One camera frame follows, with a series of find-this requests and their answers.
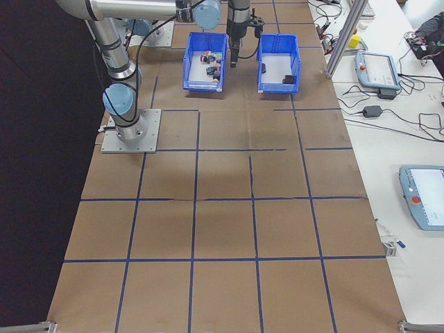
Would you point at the blue bin with buttons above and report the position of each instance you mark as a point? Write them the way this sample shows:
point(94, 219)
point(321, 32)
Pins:
point(204, 43)

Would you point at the blue bin with black parts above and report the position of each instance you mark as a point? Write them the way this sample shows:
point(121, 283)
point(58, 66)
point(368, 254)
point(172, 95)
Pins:
point(277, 43)

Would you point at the red mushroom push button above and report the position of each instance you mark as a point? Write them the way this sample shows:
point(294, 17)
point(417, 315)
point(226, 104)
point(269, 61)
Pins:
point(208, 55)

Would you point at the small black box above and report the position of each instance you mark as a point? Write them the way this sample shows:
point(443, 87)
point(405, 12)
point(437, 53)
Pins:
point(386, 94)

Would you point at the white green contact block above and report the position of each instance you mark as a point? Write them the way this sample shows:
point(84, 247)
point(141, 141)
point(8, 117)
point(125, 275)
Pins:
point(218, 55)

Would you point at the black blue contact block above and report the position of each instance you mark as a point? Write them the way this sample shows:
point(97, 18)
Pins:
point(211, 71)

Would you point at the small circuit board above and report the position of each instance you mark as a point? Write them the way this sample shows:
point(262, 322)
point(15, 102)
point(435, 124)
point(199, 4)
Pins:
point(327, 44)

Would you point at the yellow cube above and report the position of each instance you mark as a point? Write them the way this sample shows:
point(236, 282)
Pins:
point(354, 41)

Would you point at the white keyboard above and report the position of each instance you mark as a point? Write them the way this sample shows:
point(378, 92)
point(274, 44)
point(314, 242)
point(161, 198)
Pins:
point(368, 8)

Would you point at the grey-blue teach pendant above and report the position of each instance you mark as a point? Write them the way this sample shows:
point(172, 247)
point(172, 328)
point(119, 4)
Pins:
point(426, 197)
point(378, 69)

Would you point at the black power adapter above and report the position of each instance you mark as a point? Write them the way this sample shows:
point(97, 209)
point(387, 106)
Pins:
point(372, 111)

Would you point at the black jacket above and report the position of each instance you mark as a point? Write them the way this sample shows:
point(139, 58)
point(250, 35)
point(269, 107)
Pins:
point(433, 27)

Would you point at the blue usb stick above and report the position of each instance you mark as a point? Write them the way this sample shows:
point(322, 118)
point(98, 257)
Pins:
point(399, 243)

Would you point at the black switch module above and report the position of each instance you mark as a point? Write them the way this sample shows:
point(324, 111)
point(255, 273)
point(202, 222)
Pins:
point(219, 63)

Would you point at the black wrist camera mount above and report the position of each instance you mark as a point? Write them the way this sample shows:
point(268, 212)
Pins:
point(256, 24)

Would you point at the tall aluminium extrusion post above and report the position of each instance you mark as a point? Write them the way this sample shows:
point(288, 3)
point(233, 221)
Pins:
point(341, 38)

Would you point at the black frame cover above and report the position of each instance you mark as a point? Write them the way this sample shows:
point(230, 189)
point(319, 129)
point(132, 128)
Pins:
point(34, 138)

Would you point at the metal corner bracket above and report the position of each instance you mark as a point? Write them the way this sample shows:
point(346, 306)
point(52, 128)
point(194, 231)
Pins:
point(34, 327)
point(419, 326)

